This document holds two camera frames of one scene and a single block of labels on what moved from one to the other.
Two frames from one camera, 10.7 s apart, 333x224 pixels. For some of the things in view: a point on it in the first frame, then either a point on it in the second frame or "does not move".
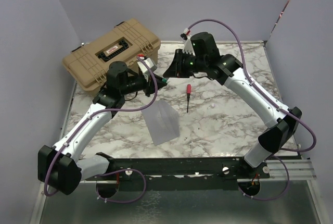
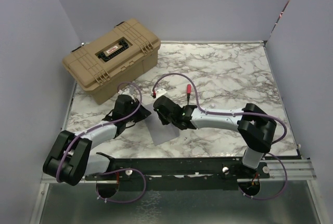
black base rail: [180, 173] does not move
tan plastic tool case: [86, 64] does not move
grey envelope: [162, 121] does not move
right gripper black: [174, 69] to [165, 122]
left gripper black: [150, 87] to [143, 113]
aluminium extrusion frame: [299, 170] does not move
